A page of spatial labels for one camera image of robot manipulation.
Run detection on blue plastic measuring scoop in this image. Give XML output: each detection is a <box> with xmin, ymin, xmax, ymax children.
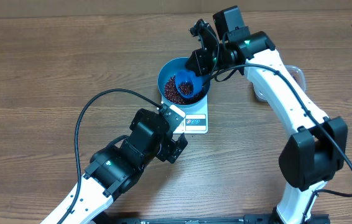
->
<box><xmin>175</xmin><ymin>70</ymin><xmax>203</xmax><ymax>99</ymax></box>

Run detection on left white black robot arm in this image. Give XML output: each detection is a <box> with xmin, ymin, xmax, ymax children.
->
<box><xmin>43</xmin><ymin>105</ymin><xmax>188</xmax><ymax>223</ymax></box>

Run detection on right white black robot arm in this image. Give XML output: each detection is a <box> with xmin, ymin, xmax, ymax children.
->
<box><xmin>185</xmin><ymin>6</ymin><xmax>348</xmax><ymax>223</ymax></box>

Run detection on red beans in scoop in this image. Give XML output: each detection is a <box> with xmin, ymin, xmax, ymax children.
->
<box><xmin>178</xmin><ymin>82</ymin><xmax>193</xmax><ymax>96</ymax></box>

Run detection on teal blue bowl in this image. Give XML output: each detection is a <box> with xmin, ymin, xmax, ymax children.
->
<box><xmin>157</xmin><ymin>57</ymin><xmax>210</xmax><ymax>104</ymax></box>

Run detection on white digital kitchen scale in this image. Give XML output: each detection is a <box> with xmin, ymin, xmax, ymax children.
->
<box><xmin>174</xmin><ymin>96</ymin><xmax>208</xmax><ymax>134</ymax></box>

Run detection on red beans in bowl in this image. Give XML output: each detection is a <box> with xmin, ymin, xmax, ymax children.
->
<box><xmin>164</xmin><ymin>75</ymin><xmax>205</xmax><ymax>105</ymax></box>

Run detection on clear plastic food container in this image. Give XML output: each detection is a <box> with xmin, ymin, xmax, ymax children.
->
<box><xmin>253</xmin><ymin>65</ymin><xmax>307</xmax><ymax>102</ymax></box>

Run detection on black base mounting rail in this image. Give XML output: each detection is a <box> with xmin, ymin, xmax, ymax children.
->
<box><xmin>91</xmin><ymin>211</ymin><xmax>331</xmax><ymax>224</ymax></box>

